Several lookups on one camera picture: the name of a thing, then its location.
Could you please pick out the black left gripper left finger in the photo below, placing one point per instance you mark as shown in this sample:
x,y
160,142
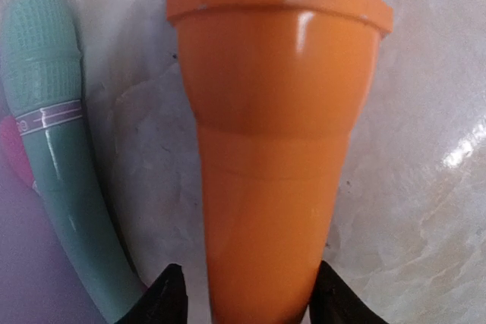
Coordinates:
x,y
165,301

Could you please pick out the pink toy microphone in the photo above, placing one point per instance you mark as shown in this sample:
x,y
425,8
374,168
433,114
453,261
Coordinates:
x,y
13,148

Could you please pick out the teal toy microphone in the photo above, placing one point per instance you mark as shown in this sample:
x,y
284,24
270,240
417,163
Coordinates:
x,y
41,74

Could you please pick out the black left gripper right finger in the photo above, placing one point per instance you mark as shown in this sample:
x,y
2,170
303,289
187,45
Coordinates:
x,y
333,301

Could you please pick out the orange toy microphone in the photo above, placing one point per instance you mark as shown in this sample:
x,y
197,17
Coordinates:
x,y
276,87

